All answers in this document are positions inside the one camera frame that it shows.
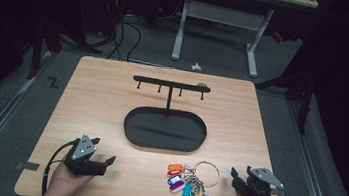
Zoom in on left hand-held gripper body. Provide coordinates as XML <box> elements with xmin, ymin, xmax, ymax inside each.
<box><xmin>62</xmin><ymin>131</ymin><xmax>112</xmax><ymax>180</ymax></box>

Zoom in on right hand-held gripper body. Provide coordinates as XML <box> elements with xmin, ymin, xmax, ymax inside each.
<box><xmin>236</xmin><ymin>164</ymin><xmax>288</xmax><ymax>196</ymax></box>

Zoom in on person's left hand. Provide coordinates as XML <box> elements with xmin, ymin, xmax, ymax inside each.
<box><xmin>40</xmin><ymin>158</ymin><xmax>97</xmax><ymax>196</ymax></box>

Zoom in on grey tape strip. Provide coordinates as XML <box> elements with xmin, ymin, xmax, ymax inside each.
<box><xmin>15</xmin><ymin>159</ymin><xmax>41</xmax><ymax>173</ymax></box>

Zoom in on black key rack with tray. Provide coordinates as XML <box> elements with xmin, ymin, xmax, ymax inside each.
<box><xmin>120</xmin><ymin>73</ymin><xmax>214</xmax><ymax>156</ymax></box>

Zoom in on black tape floor mark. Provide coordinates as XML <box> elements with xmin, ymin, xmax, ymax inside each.
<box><xmin>46</xmin><ymin>75</ymin><xmax>62</xmax><ymax>90</ymax></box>

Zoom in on black metal stand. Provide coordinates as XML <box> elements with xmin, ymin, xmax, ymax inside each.
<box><xmin>26</xmin><ymin>19</ymin><xmax>48</xmax><ymax>81</ymax></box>
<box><xmin>248</xmin><ymin>66</ymin><xmax>318</xmax><ymax>137</ymax></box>

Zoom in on small white floor object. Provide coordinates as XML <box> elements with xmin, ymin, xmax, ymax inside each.
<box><xmin>190</xmin><ymin>61</ymin><xmax>203</xmax><ymax>73</ymax></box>

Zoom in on red object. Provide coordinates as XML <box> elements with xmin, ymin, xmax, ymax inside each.
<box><xmin>270</xmin><ymin>30</ymin><xmax>286</xmax><ymax>45</ymax></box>

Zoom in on white metal desk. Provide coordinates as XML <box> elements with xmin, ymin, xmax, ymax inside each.
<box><xmin>169</xmin><ymin>0</ymin><xmax>319</xmax><ymax>86</ymax></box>

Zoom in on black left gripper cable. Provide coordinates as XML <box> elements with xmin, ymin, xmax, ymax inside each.
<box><xmin>40</xmin><ymin>135</ymin><xmax>81</xmax><ymax>196</ymax></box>

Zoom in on key ring with coloured tags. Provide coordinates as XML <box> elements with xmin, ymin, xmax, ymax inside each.
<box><xmin>164</xmin><ymin>156</ymin><xmax>223</xmax><ymax>196</ymax></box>

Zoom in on black floor cables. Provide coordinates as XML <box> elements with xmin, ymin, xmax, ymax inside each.
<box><xmin>92</xmin><ymin>9</ymin><xmax>145</xmax><ymax>64</ymax></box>

